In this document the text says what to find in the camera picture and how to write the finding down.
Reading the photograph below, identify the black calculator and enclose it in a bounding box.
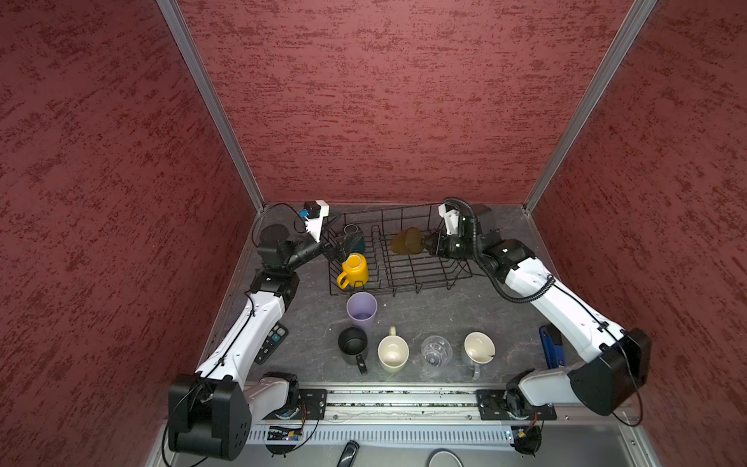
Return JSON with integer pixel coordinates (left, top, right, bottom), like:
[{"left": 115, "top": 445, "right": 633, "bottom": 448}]
[{"left": 254, "top": 322, "right": 289, "bottom": 365}]

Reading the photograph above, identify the yellow mug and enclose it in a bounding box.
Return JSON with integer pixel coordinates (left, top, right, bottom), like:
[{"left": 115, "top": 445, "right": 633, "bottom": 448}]
[{"left": 337, "top": 253, "right": 370, "bottom": 290}]

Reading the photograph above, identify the black wire dish rack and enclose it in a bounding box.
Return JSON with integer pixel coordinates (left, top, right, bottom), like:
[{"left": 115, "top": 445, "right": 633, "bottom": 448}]
[{"left": 325, "top": 204, "right": 473, "bottom": 296}]

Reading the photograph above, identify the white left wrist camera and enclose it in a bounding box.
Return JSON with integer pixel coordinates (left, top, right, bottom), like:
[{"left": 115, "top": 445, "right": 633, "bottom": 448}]
[{"left": 300, "top": 200, "right": 330, "bottom": 242}]

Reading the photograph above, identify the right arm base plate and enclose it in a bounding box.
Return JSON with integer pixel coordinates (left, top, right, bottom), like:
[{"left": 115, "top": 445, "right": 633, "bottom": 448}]
[{"left": 476, "top": 389, "right": 558, "bottom": 422}]

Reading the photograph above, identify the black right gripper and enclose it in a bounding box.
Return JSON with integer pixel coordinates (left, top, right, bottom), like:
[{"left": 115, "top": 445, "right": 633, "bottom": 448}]
[{"left": 419, "top": 228, "right": 482, "bottom": 259}]

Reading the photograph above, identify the aluminium corner post left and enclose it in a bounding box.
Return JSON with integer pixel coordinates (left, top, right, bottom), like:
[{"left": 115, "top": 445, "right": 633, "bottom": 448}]
[{"left": 157, "top": 0, "right": 266, "bottom": 212}]

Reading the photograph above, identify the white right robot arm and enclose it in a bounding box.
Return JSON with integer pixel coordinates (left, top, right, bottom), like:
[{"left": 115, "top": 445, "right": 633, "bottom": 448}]
[{"left": 423, "top": 198, "right": 652, "bottom": 420}]

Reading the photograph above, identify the aluminium corner post right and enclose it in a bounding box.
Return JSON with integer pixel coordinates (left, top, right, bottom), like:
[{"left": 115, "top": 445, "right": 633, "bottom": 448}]
[{"left": 523, "top": 0, "right": 658, "bottom": 216}]

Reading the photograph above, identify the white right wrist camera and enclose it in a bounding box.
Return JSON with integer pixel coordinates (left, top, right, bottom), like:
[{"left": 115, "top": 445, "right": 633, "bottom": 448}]
[{"left": 439, "top": 204, "right": 462, "bottom": 235}]

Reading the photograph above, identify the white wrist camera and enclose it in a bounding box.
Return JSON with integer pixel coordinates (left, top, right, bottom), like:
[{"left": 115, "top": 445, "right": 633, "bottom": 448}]
[
  {"left": 300, "top": 200, "right": 330, "bottom": 242},
  {"left": 439, "top": 204, "right": 462, "bottom": 235}
]

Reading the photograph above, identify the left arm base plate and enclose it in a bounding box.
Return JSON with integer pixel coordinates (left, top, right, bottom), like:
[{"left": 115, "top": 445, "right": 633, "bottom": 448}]
[{"left": 266, "top": 388, "right": 328, "bottom": 421}]

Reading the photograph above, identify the olive glass cup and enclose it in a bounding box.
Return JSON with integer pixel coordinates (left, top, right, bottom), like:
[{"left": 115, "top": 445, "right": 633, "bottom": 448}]
[{"left": 390, "top": 228, "right": 424, "bottom": 256}]

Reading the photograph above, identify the teal green cup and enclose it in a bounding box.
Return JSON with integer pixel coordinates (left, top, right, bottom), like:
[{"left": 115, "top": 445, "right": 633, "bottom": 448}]
[{"left": 344, "top": 224, "right": 366, "bottom": 254}]

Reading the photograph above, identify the black mug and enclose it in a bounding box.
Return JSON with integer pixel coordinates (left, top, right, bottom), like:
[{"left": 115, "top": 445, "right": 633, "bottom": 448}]
[{"left": 338, "top": 326, "right": 368, "bottom": 375}]

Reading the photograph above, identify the lilac plastic cup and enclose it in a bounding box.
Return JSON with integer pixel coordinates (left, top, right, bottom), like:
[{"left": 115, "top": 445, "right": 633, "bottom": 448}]
[{"left": 346, "top": 292, "right": 379, "bottom": 329}]

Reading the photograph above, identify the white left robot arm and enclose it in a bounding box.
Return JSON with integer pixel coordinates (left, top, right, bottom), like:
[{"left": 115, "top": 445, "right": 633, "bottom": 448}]
[{"left": 160, "top": 217, "right": 363, "bottom": 461}]

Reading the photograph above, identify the white mug grey handle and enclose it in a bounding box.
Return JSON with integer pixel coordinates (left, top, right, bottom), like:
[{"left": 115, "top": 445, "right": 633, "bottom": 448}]
[{"left": 461, "top": 332, "right": 496, "bottom": 381}]

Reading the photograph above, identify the black remote handset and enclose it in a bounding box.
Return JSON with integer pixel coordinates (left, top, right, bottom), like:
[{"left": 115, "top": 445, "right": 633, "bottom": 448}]
[{"left": 337, "top": 441, "right": 360, "bottom": 467}]

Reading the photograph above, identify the aluminium corner post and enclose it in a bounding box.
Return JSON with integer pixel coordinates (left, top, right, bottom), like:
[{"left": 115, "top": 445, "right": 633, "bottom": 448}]
[
  {"left": 523, "top": 0, "right": 658, "bottom": 216},
  {"left": 157, "top": 0, "right": 266, "bottom": 212}
]

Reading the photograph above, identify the clear glass cup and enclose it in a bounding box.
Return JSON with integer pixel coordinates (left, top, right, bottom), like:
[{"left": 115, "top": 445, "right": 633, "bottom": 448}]
[{"left": 420, "top": 335, "right": 453, "bottom": 370}]

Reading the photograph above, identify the cream mug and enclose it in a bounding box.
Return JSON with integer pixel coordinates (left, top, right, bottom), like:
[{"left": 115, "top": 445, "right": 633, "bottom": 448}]
[{"left": 377, "top": 326, "right": 410, "bottom": 374}]

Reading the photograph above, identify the grey round object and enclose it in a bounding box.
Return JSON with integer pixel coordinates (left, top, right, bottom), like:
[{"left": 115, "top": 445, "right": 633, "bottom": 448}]
[{"left": 426, "top": 449, "right": 464, "bottom": 467}]

